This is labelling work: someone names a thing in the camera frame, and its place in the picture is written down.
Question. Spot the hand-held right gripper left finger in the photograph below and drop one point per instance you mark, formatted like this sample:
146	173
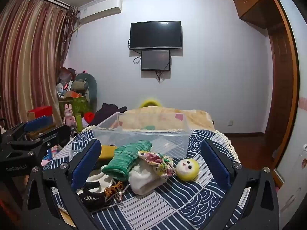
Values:
85	166

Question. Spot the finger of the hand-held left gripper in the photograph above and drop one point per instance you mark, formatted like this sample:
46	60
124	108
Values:
56	133
38	121

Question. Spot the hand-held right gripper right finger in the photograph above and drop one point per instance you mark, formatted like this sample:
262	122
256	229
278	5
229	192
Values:
217	166

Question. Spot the mustard yellow soft pad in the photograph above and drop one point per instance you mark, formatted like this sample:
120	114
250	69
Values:
106	152

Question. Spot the white soft cloth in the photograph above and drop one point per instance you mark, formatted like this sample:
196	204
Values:
144	182

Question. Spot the red box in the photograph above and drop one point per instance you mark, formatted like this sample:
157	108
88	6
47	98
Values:
39	111

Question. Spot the white fabric piece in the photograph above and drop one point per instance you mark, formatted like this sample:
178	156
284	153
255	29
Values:
97	177

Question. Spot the pink bunny doll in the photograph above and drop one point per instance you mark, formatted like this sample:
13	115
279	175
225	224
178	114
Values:
69	116

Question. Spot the pink printed cloth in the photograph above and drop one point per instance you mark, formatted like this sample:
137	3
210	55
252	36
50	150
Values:
50	157

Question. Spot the green bottle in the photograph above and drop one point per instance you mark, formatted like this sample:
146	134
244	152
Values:
79	121

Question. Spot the yellow round plush doll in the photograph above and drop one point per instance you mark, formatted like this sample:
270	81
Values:
187	170

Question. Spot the black studded fabric piece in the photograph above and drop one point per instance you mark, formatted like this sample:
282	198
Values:
91	199

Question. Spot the green knitted glove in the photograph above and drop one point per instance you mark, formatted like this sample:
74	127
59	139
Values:
120	160

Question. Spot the red knitted item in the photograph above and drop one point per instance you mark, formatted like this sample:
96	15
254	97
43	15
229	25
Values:
89	117

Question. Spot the green storage box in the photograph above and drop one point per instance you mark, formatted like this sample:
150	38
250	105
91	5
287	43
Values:
79	104

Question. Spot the pile of toys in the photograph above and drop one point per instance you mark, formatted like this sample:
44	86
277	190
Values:
66	83

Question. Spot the black clothing pile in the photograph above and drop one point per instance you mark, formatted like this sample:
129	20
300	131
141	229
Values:
108	113

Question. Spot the grey-green long plush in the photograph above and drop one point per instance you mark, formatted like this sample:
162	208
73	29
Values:
92	86

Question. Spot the floral fabric pouch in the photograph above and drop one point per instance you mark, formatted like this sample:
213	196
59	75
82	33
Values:
156	163

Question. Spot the striped brown curtain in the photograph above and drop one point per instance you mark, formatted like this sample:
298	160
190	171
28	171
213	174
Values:
28	60

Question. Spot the yellow printed bed blanket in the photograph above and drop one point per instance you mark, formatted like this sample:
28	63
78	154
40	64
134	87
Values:
168	117

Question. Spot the clear plastic storage box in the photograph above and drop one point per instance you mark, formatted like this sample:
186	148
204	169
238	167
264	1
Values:
153	136

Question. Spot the white wardrobe door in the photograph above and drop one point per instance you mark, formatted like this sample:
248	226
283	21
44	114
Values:
295	136

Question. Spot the yellow fluffy plush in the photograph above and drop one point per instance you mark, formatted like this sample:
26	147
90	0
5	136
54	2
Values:
150	101

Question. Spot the white air conditioner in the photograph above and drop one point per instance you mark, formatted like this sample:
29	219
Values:
100	10

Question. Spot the white wall socket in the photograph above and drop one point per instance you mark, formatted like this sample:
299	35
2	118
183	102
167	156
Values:
230	123

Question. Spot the small black wall monitor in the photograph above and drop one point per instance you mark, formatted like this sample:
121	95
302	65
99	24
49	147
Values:
155	60

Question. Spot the large black wall television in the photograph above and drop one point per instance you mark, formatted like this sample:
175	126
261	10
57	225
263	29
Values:
156	34

